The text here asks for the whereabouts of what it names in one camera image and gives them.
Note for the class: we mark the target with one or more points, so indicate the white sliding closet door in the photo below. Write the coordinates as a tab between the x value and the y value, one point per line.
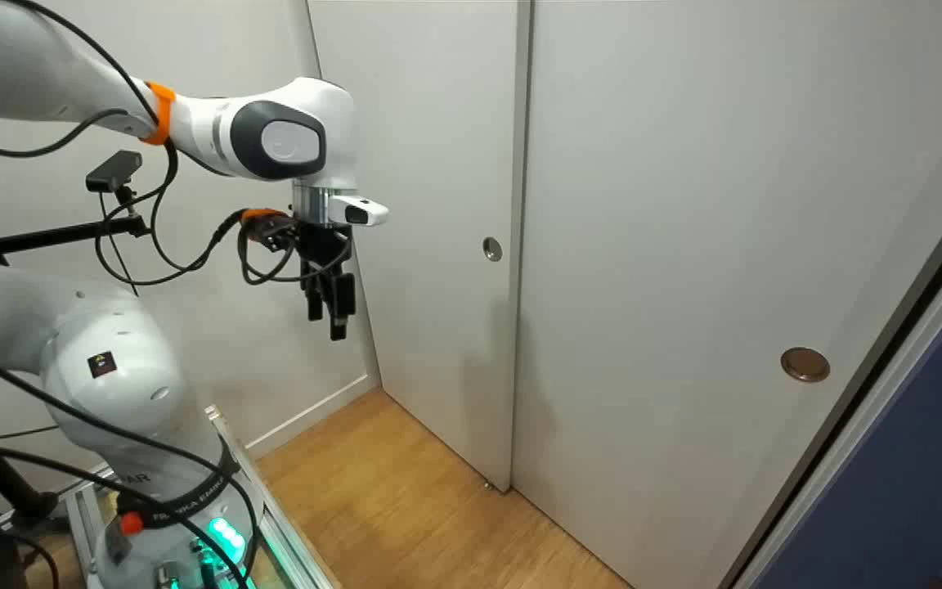
712	217

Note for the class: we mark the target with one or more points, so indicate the red round button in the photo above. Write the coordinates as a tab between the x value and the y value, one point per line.
133	522

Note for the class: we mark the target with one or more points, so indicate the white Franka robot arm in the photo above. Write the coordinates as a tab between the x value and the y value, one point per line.
210	118

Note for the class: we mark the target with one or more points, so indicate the black camera stand bar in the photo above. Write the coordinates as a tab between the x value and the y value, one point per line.
58	237

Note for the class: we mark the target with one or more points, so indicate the blue partition panel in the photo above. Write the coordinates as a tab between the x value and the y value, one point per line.
908	492

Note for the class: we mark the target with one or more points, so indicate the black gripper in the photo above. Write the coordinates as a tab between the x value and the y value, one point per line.
326	246

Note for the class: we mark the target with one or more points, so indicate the black camera on stand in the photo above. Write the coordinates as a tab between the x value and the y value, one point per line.
113	171

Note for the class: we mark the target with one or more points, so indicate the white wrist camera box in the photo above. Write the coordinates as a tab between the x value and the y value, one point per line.
362	209

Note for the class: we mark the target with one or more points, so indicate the white baseboard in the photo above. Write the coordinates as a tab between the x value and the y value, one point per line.
311	412

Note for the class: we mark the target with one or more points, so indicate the metal robot mounting table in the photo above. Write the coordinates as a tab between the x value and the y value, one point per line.
277	544

